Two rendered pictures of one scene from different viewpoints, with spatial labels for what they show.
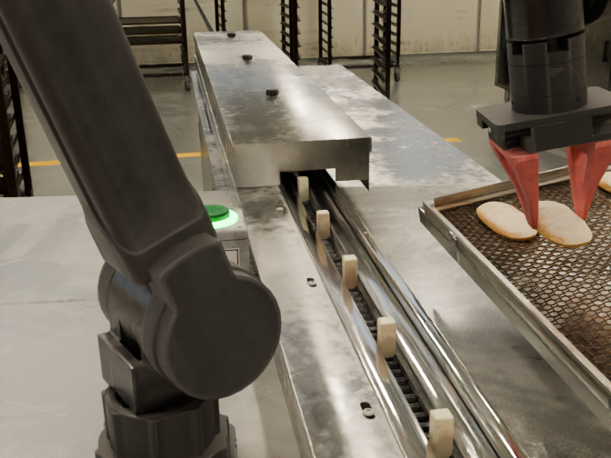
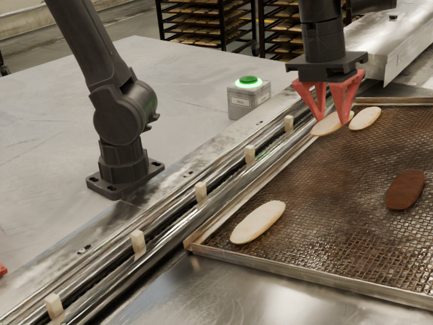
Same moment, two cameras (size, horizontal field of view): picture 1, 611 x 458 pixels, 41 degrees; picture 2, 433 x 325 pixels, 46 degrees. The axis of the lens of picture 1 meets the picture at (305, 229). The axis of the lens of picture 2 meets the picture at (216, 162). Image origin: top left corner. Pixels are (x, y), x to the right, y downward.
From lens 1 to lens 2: 0.60 m
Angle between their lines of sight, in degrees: 44
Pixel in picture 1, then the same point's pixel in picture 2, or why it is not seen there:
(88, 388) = (156, 138)
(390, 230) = not seen: hidden behind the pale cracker
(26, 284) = (192, 95)
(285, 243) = (281, 103)
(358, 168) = (379, 73)
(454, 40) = not seen: outside the picture
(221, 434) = (134, 162)
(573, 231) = (320, 128)
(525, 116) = (301, 61)
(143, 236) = (91, 80)
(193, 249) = (99, 88)
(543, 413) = not seen: hidden behind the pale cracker
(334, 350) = (216, 151)
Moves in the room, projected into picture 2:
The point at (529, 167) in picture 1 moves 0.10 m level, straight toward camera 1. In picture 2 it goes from (299, 88) to (241, 106)
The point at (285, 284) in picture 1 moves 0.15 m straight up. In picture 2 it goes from (248, 120) to (245, 44)
